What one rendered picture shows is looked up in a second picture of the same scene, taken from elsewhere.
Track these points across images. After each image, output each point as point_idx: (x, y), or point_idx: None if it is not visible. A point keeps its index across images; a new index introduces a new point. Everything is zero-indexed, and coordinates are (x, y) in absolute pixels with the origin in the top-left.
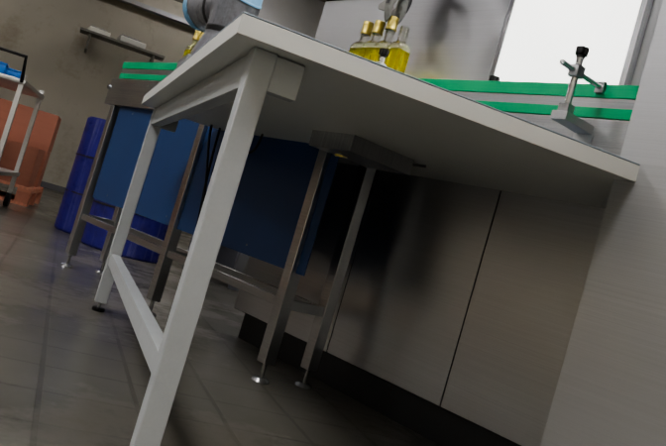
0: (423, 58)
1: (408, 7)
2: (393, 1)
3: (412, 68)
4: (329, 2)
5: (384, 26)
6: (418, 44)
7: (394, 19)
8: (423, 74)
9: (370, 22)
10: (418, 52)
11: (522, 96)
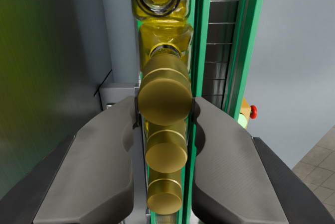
0: None
1: (43, 168)
2: (218, 153)
3: (54, 33)
4: None
5: (159, 133)
6: (1, 65)
7: (178, 74)
8: None
9: (173, 191)
10: (19, 42)
11: None
